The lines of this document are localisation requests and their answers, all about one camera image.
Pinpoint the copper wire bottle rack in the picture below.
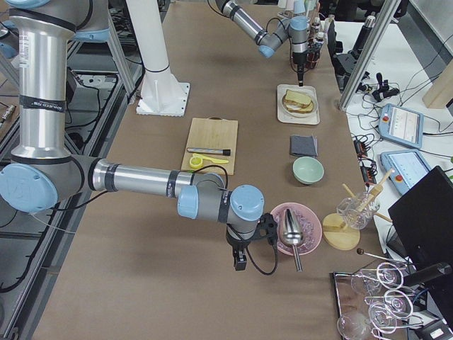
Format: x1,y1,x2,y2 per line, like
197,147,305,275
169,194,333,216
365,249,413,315
305,1,323,69

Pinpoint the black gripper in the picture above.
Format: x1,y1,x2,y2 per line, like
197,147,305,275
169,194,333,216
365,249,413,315
291,42,320,86
226,213,277,271

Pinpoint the pink bowl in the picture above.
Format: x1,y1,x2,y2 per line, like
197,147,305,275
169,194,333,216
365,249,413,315
270,203,323,255

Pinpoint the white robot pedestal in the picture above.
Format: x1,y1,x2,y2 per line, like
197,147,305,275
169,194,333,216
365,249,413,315
127,0,190,117

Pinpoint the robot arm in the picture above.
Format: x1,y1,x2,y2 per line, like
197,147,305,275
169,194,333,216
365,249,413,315
1,1,277,271
216,1,309,86

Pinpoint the drink bottle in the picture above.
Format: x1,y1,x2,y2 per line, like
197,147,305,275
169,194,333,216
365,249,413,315
310,17,321,37
311,32,324,61

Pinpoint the glass tray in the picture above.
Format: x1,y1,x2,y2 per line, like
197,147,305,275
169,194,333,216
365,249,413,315
331,272,367,318

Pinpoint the black thermos bottle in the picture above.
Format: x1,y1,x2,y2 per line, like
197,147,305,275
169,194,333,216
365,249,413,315
351,15,376,55

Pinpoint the aluminium frame post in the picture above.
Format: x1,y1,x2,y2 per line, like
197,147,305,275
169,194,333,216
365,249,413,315
338,0,401,112

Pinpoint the steel scoop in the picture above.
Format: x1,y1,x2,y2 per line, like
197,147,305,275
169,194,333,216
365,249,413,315
279,208,304,272

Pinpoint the lemon half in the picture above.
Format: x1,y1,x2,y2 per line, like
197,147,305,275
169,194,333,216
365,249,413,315
189,155,203,169

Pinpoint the wooden mug tree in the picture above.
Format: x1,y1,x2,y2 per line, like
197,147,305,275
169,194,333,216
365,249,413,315
322,169,394,251

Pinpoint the wine glass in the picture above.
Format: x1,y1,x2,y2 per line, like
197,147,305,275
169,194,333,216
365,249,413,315
365,289,413,319
336,302,400,339
350,262,403,296

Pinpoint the blue teach pendant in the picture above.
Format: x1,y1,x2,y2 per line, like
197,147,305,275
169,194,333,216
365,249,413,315
378,104,424,149
379,149,432,195

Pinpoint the green bowl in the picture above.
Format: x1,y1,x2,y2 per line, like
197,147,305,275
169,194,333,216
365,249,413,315
292,157,325,185

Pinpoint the white plate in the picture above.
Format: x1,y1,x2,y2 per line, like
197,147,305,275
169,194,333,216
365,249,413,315
282,89,316,116

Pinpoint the grey folded cloth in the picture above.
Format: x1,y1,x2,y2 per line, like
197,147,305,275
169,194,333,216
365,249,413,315
289,135,318,157

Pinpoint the cream serving tray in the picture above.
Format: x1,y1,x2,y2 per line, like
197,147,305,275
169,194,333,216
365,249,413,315
277,84,320,125

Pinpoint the black camera stand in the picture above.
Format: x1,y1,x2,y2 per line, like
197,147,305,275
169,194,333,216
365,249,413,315
327,18,356,91

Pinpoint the glass mug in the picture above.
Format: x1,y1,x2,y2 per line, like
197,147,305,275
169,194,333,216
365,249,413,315
336,192,380,230

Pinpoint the blue cup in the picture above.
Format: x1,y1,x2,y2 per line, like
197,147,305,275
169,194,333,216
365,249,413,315
293,0,306,15

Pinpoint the wooden cutting board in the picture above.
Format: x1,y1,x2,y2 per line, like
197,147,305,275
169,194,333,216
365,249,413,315
180,118,239,175

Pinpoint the white cup rack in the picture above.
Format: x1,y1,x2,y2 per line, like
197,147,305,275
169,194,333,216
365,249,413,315
277,0,320,24

